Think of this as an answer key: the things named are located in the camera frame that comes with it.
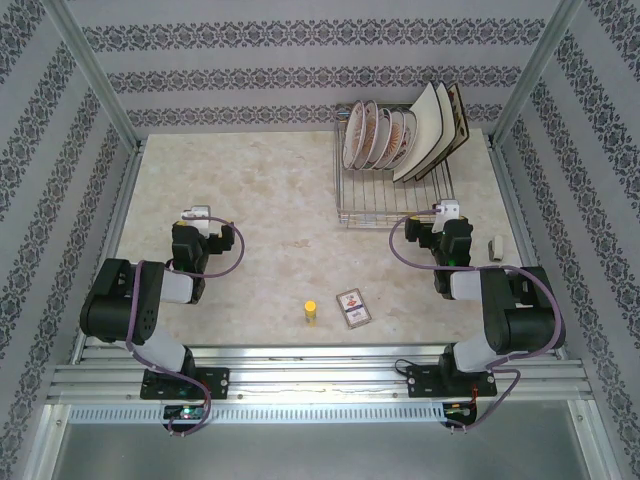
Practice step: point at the round orange sunburst plate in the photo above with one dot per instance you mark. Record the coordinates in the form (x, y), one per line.
(398, 140)

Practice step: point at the round patterned ceramic plate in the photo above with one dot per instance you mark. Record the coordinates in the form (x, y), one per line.
(351, 137)
(374, 142)

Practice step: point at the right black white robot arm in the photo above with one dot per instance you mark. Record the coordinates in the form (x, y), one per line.
(525, 325)

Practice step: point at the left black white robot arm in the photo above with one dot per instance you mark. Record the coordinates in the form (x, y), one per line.
(115, 305)

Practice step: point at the small white grey object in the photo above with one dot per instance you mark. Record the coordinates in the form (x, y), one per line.
(496, 248)

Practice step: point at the square plate fruit print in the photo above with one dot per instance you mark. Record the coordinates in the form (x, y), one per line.
(459, 120)

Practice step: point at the playing card box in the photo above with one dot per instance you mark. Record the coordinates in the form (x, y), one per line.
(353, 309)

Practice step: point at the small yellow bottle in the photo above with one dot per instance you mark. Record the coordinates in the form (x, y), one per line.
(310, 312)

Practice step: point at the small controller board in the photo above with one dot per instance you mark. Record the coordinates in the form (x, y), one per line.
(460, 411)
(185, 413)

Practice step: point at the grey metal panel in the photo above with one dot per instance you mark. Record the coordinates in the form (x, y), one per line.
(320, 450)

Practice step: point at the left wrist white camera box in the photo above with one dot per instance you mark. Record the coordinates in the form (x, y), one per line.
(200, 212)

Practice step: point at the aluminium side rail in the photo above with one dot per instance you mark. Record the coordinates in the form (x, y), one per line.
(121, 215)
(512, 200)

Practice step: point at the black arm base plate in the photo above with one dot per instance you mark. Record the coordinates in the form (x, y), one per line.
(217, 382)
(420, 382)

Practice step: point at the aluminium frame post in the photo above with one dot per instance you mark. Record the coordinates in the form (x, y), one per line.
(90, 70)
(535, 70)

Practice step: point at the aluminium mounting rail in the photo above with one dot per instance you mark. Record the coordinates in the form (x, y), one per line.
(320, 375)

